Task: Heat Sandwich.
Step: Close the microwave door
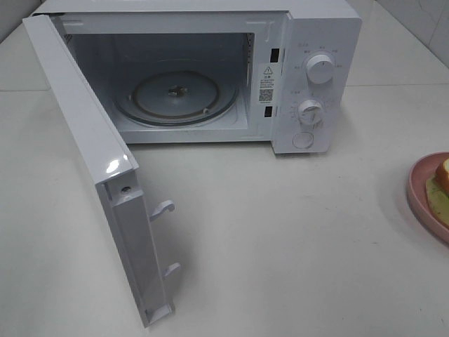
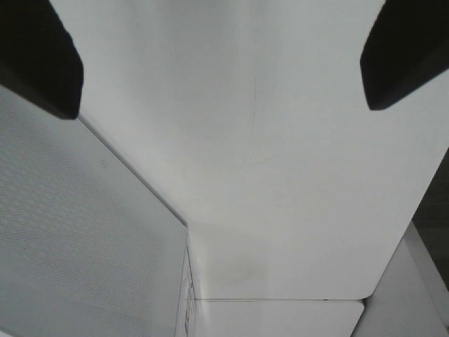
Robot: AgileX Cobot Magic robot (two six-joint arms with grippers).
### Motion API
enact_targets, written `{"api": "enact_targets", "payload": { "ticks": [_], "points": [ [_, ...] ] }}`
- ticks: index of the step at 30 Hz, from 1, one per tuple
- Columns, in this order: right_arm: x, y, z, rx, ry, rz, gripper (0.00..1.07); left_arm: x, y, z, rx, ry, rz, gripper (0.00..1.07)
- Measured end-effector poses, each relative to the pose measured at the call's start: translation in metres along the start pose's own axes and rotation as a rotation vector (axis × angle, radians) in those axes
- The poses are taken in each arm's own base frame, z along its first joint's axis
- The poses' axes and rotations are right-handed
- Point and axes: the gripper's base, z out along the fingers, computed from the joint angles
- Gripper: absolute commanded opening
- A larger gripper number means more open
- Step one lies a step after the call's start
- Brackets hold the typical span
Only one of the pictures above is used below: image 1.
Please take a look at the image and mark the white microwave oven body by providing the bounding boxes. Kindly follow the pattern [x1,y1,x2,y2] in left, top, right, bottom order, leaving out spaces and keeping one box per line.
[30,1,362,154]

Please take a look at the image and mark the round white door button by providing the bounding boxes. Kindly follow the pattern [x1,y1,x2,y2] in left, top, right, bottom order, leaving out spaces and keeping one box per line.
[292,132,314,149]

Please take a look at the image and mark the pink plate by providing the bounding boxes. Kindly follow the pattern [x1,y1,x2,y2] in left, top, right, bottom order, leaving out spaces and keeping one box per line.
[406,152,448,244]

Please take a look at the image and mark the upper white power knob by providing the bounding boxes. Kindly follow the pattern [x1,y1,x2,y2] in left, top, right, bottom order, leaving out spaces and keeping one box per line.
[305,52,335,84]

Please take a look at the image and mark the white warning label sticker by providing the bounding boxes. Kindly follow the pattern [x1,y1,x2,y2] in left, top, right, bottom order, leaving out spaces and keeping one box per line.
[257,62,280,105]

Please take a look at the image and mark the glass microwave turntable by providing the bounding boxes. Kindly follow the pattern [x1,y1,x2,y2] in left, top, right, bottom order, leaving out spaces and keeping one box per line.
[115,70,239,127]

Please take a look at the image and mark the sandwich with white bread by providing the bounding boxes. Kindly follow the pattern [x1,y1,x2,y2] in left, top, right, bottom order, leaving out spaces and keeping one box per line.
[426,159,448,227]

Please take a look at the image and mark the white timer knob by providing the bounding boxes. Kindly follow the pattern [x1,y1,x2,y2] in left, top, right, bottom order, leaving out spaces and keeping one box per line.
[298,99,324,125]

